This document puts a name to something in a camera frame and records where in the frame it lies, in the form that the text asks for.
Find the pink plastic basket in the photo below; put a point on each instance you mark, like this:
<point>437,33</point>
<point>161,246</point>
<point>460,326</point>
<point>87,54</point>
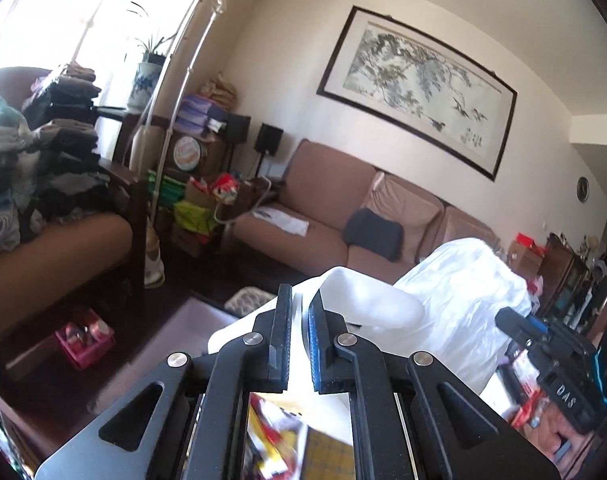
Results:
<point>83,355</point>

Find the yellow checkered cloth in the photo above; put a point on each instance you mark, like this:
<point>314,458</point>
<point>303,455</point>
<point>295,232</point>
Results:
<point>328,460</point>

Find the dark wooden side table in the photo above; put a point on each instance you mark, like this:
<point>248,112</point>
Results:
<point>108,112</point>

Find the red white snack bag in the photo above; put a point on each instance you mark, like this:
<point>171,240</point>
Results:
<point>226,185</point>

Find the white garment steamer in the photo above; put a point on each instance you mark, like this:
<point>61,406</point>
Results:
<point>143,150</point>

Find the dark grey cushion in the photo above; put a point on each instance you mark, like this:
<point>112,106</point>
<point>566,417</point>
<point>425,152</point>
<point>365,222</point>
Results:
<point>373,235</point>

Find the brown fabric sofa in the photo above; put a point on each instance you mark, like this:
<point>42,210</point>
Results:
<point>303,245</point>

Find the dark green folded stack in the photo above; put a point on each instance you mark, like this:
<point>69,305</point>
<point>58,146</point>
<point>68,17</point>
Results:
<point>166,192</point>

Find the brown wooden armchair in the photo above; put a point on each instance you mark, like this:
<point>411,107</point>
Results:
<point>58,270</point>

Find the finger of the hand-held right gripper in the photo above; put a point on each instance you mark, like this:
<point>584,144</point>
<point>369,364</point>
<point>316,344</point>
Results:
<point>516,324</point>

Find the dark wooden cabinet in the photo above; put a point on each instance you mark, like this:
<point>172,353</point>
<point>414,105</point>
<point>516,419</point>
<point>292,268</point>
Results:
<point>558,270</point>

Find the white papers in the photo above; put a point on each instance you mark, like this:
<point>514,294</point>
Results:
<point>283,220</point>

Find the brown cardboard box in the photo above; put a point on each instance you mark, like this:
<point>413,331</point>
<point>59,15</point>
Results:
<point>213,152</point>

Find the white plastic bag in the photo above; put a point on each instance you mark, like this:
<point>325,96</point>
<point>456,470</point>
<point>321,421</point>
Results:
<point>373,305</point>

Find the framed ink wash painting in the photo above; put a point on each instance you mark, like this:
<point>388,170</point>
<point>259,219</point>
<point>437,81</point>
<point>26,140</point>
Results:
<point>418,80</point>

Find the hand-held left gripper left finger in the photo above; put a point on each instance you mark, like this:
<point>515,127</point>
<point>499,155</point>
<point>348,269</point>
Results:
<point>286,345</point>

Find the beige patterned bag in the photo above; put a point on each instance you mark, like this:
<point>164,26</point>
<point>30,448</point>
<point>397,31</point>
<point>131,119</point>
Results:
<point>153,260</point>

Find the round wall clock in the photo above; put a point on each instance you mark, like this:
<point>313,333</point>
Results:
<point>583,190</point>

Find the stack of purple boxes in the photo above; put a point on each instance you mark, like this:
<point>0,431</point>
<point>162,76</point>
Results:
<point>198,112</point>

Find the pile of folded clothes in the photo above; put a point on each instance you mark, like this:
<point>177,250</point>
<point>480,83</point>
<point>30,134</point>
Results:
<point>63,135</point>

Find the beige sofa pillow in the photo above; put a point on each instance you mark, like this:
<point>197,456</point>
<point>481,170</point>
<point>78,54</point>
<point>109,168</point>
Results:
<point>408,200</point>

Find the black speaker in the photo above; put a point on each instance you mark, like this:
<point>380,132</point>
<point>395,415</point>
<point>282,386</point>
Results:
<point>239,127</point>
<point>269,139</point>

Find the orchid in blue white pot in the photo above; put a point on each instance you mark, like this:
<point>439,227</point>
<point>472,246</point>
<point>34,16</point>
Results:
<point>146,80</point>

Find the tan crumpled bag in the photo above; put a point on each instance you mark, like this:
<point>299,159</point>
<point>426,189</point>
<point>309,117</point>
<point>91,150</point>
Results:
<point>218,90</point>

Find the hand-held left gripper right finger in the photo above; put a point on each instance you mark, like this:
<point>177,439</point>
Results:
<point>316,355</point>

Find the round decorated tin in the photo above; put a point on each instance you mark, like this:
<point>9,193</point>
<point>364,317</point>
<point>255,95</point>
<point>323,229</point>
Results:
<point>187,152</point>

